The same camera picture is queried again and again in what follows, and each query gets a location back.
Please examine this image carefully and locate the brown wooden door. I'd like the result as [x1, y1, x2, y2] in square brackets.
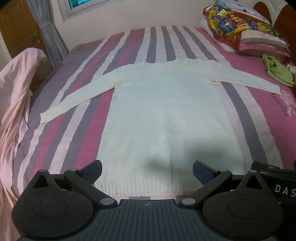
[1, 0, 54, 92]

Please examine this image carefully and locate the pink purple striped bed sheet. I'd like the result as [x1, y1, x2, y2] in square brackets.
[12, 26, 295, 197]

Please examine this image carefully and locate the pale pink blanket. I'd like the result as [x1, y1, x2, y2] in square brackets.
[1, 48, 47, 240]

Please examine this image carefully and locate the pink striped pillow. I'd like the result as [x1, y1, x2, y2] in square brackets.
[237, 30, 291, 63]

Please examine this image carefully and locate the window with white frame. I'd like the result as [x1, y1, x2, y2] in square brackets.
[57, 0, 120, 21]

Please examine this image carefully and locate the green small garment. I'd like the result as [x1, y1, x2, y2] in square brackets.
[262, 54, 295, 87]

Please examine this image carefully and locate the grey curtain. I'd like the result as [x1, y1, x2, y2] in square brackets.
[27, 0, 68, 68]

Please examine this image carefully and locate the cream white knit sweater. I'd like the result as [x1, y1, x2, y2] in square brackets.
[41, 59, 282, 196]

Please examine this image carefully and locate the red white headboard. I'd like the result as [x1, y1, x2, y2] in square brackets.
[251, 1, 295, 65]

